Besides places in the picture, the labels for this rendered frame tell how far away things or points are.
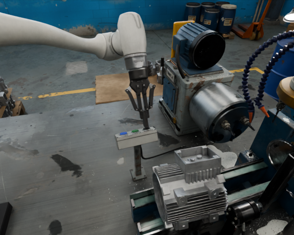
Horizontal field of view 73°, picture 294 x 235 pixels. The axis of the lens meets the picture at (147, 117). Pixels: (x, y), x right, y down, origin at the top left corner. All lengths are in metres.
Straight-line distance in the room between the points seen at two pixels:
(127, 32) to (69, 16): 5.20
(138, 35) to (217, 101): 0.43
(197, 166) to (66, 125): 0.95
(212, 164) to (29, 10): 5.77
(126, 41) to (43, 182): 0.75
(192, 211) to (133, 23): 0.67
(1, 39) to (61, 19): 5.37
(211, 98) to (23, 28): 0.74
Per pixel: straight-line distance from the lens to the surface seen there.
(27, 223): 1.03
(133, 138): 0.81
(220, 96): 0.95
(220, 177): 0.68
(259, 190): 0.95
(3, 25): 0.65
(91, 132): 1.27
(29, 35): 0.66
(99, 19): 5.98
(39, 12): 6.04
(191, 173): 0.65
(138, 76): 0.79
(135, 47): 0.79
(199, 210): 0.68
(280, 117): 0.94
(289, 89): 0.72
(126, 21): 0.81
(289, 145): 0.93
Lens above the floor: 1.64
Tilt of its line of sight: 39 degrees down
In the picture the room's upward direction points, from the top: straight up
